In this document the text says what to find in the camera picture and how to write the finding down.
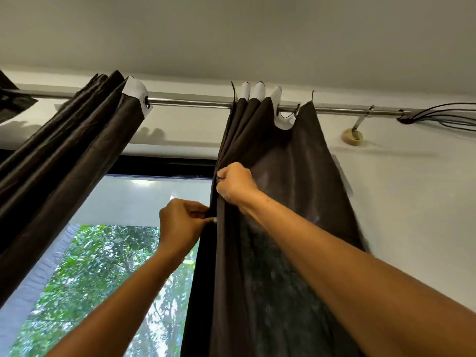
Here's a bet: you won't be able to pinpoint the person's left forearm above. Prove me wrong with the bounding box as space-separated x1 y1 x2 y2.
44 245 186 357

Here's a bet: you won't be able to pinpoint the brass rod wall bracket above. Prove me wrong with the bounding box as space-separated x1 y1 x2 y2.
341 105 375 147

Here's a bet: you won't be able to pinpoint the silver metal curtain rod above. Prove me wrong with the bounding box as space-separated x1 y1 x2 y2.
0 88 412 118

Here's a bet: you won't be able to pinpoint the dark brown curtain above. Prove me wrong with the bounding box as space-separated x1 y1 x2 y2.
180 80 369 357
0 70 153 307
0 69 38 125

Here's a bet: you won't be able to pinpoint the person's left hand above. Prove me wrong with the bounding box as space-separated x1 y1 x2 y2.
158 198 218 261

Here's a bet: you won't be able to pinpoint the person's right hand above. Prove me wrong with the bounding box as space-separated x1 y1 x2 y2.
215 161 261 209

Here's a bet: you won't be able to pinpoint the person's right forearm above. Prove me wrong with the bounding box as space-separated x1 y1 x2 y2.
238 189 476 357

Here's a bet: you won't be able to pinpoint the green trees outside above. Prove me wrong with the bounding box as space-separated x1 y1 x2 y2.
9 223 200 357

